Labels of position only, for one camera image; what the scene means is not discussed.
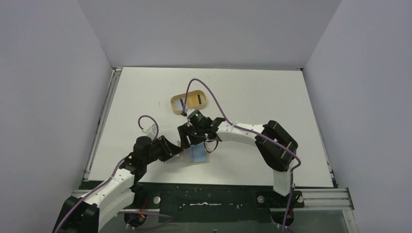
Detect blue plastic card sleeves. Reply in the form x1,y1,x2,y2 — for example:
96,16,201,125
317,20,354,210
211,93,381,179
189,144,209,164

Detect beige card holder wallet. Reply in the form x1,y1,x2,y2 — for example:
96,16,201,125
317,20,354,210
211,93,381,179
178,143,209,164

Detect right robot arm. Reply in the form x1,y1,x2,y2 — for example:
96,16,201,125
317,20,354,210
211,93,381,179
177,109,298,196

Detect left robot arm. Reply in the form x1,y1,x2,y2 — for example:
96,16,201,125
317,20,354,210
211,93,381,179
53,136,184,233

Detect white card black stripe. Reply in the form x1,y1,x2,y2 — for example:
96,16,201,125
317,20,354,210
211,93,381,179
173,98,185,112

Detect oval wooden tray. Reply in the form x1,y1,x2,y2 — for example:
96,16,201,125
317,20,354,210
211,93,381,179
171,90,207,115

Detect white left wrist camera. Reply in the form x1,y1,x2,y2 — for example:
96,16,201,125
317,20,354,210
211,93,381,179
142,124,158,139

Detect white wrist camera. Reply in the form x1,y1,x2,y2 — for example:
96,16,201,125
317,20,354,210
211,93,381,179
142,124,158,139
181,108,195,118

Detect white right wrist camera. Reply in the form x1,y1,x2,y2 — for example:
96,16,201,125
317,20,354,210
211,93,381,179
181,108,195,118

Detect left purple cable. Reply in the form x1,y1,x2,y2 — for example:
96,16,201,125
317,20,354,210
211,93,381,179
53,115,176,233

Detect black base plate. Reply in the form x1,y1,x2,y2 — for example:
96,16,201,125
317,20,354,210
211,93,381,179
79,181,337,226

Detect aluminium rail frame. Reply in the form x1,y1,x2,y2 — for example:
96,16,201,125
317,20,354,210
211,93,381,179
79,67,123,188

